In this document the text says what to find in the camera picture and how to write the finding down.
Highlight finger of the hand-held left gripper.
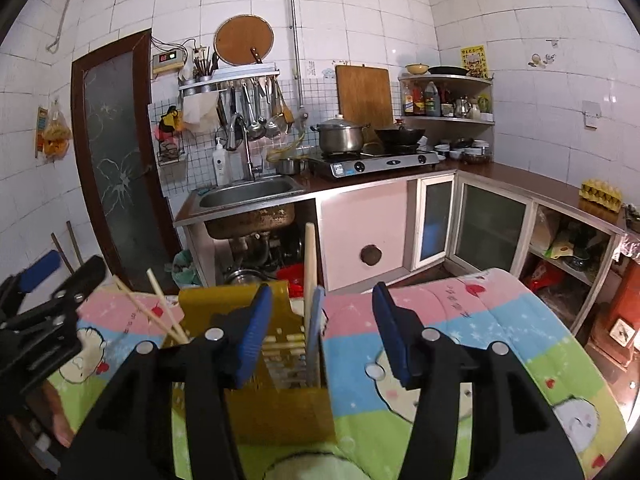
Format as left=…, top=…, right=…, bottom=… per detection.
left=0, top=250, right=63, bottom=311
left=15, top=256, right=107, bottom=331

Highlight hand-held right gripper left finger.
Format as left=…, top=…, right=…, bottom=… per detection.
left=60, top=282, right=275, bottom=480

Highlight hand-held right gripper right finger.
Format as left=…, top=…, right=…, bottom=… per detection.
left=372, top=281, right=586, bottom=480

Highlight wooden chopstick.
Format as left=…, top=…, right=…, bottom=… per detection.
left=112, top=275, right=187, bottom=345
left=305, top=222, right=318, bottom=301
left=146, top=268, right=191, bottom=343

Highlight blue silicone spatula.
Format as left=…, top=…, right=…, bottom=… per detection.
left=305, top=286, right=326, bottom=388

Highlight yellow perforated utensil holder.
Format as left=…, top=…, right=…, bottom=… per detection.
left=160, top=281, right=337, bottom=445

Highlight wooden sticks by door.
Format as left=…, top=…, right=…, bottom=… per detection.
left=51, top=221, right=85, bottom=273

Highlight colourful printed blanket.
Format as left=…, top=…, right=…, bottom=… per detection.
left=45, top=267, right=628, bottom=480

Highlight red plastic basin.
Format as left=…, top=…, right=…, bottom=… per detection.
left=276, top=262, right=307, bottom=297

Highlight kitchen counter cabinet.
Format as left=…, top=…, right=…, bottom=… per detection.
left=174, top=162, right=626, bottom=341

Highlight brown frosted glass door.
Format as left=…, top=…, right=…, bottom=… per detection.
left=71, top=28, right=181, bottom=293

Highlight plastic bag of oranges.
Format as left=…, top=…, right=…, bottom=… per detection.
left=42, top=102, right=72, bottom=161

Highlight steel sink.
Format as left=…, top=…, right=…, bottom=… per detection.
left=199, top=176, right=306, bottom=211

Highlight steel gas stove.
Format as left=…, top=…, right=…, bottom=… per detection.
left=307, top=149, right=441, bottom=180

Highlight white soap pump bottle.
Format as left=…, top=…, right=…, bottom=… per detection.
left=212, top=138, right=231, bottom=186

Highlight steel faucet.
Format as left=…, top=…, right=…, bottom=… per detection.
left=227, top=112, right=263, bottom=181

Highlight group of bowls on counter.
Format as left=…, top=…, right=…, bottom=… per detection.
left=435, top=137, right=493, bottom=165

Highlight black wok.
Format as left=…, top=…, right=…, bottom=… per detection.
left=374, top=122, right=427, bottom=148

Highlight steel cooking pot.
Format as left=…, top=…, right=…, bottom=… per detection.
left=311, top=116, right=371, bottom=155

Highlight white hanging bag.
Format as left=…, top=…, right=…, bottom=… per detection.
left=182, top=94, right=220, bottom=133

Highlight row of hanging metal ladles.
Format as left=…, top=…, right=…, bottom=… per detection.
left=216, top=80, right=293, bottom=151

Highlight red box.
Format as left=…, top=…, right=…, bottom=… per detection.
left=587, top=260, right=640, bottom=366

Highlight rectangular wooden cutting board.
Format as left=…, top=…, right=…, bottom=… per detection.
left=335, top=64, right=394, bottom=130

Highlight cup of kitchen tools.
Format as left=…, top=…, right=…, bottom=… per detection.
left=192, top=47, right=219, bottom=82

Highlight yellow egg carton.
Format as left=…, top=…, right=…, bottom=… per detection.
left=580, top=179, right=623, bottom=207

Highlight steel corner shelf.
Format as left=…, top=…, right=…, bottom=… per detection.
left=398, top=74, right=497, bottom=126

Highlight round wooden board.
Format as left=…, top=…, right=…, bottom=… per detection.
left=214, top=14, right=275, bottom=67

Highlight wire wall basket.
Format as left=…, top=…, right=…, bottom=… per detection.
left=157, top=136, right=188, bottom=167

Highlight white wall meter box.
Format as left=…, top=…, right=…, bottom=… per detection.
left=152, top=50, right=185, bottom=73

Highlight steel wall utensil rack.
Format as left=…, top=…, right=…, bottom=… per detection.
left=178, top=64, right=281, bottom=97

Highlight yellow wall poster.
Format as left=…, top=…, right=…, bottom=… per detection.
left=461, top=45, right=488, bottom=79

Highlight grey wall pipe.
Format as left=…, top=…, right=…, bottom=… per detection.
left=286, top=0, right=306, bottom=111

